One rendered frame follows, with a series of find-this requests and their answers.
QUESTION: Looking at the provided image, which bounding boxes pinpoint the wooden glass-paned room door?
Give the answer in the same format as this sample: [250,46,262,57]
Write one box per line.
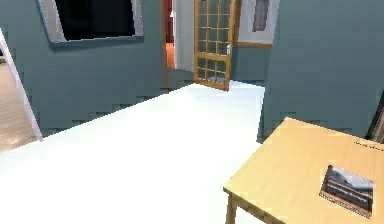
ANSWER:
[193,0,242,92]

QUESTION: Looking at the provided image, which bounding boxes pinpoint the light wooden table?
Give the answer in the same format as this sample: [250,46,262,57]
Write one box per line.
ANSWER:
[222,116,384,224]

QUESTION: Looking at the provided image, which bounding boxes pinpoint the grey-framed dark window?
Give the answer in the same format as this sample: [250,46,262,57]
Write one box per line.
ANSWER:
[35,0,145,45]

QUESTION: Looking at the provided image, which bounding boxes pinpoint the dark picture book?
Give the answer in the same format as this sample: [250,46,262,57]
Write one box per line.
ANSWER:
[319,164,375,219]

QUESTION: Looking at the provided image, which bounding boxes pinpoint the white-framed wall picture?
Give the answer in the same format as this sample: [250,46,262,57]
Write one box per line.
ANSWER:
[237,0,282,46]

